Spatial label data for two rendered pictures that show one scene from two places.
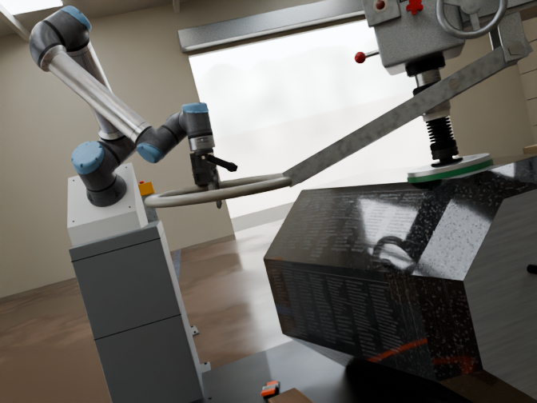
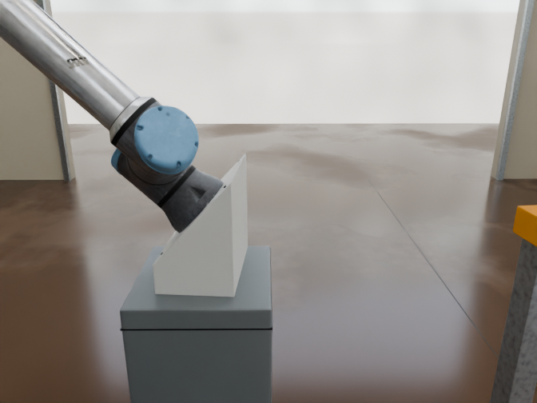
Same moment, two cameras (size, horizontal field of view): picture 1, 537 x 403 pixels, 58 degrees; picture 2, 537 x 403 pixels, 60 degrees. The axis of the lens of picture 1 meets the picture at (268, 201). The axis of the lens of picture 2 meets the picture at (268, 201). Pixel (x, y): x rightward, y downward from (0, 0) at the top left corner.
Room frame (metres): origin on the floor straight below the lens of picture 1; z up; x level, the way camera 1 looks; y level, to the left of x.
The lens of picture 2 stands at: (2.75, -0.45, 1.52)
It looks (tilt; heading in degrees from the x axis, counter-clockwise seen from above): 19 degrees down; 99
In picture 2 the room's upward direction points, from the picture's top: straight up
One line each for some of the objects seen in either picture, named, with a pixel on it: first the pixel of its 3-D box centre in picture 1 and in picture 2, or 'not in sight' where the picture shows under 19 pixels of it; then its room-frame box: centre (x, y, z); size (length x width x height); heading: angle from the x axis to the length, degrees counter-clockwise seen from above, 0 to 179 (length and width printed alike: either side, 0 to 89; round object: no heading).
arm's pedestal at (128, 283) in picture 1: (141, 315); (210, 387); (2.37, 0.75, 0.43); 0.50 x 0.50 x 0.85; 9
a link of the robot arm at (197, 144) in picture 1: (202, 144); not in sight; (1.73, 0.18, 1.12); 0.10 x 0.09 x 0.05; 10
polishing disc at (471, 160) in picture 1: (447, 165); not in sight; (1.30, -0.49, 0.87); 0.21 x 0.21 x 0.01
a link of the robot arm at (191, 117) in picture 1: (196, 120); not in sight; (1.74, 0.17, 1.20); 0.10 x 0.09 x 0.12; 36
